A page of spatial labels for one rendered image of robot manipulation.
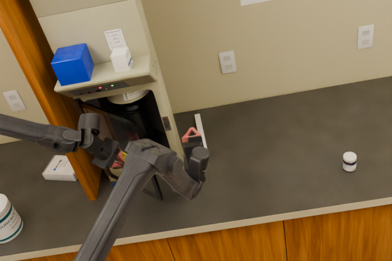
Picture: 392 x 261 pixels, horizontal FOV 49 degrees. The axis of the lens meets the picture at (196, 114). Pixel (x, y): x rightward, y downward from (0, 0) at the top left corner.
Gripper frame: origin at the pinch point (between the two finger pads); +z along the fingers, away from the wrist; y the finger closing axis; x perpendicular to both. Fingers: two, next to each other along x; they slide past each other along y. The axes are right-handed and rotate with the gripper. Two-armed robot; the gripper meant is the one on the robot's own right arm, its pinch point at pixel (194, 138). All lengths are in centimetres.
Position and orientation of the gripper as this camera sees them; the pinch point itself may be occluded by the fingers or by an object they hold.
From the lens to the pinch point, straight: 154.6
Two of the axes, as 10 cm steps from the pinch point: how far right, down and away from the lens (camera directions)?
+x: -9.8, 1.7, 0.8
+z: -0.4, -6.2, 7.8
